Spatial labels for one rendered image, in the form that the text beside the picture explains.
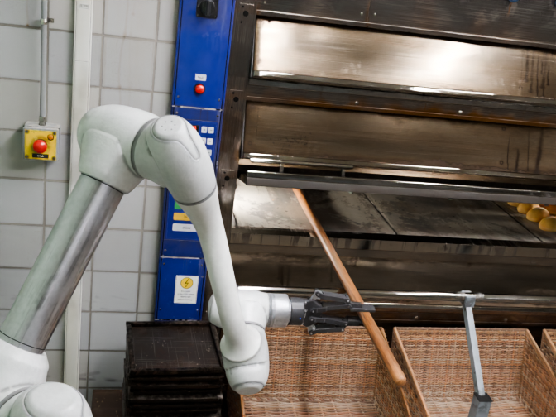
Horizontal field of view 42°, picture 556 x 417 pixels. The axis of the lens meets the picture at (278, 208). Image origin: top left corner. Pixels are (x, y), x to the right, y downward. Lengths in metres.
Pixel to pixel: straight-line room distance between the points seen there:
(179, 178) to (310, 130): 0.93
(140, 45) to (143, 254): 0.68
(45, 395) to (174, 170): 0.49
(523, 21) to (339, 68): 0.62
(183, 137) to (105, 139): 0.19
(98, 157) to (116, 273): 0.95
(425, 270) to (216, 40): 1.13
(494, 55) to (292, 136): 0.71
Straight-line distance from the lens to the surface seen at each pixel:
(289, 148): 2.31
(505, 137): 2.60
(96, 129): 1.58
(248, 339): 1.74
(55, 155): 2.23
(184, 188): 1.49
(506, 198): 2.48
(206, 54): 2.19
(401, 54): 2.36
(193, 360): 2.24
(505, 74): 2.51
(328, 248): 2.32
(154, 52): 2.21
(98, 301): 2.50
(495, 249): 2.73
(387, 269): 2.62
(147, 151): 1.48
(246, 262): 2.48
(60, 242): 1.55
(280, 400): 2.65
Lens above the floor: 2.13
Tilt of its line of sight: 21 degrees down
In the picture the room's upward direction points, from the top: 8 degrees clockwise
